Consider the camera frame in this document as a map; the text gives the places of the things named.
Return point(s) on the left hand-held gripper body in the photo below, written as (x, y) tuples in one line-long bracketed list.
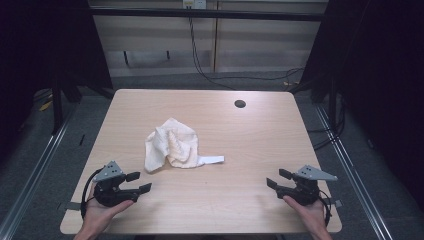
[(106, 195)]

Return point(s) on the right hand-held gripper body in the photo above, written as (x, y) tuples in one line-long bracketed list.
[(305, 193)]

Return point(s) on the white towel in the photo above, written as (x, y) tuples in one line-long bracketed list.
[(173, 146)]

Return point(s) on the person's left hand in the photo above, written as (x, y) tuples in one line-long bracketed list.
[(98, 216)]

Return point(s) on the person's right hand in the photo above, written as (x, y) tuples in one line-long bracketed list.
[(313, 216)]

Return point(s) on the grey tape strip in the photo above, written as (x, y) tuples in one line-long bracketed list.
[(337, 203), (72, 206)]

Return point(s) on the small black floor strip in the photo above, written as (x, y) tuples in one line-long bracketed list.
[(82, 140)]

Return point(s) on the black table grommet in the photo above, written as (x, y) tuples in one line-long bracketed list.
[(240, 103)]

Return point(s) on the black metal stand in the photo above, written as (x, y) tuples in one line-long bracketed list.
[(57, 110)]

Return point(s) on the small yellow object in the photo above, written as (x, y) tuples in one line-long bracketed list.
[(45, 106)]

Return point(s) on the black curtain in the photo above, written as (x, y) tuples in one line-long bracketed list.
[(383, 83), (43, 50)]

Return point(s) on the black horizontal metal bar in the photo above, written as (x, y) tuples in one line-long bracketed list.
[(206, 14)]

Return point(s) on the metal floor rail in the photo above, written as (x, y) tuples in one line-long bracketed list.
[(350, 166), (36, 166)]

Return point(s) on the white wall socket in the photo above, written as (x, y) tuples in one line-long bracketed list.
[(194, 4)]

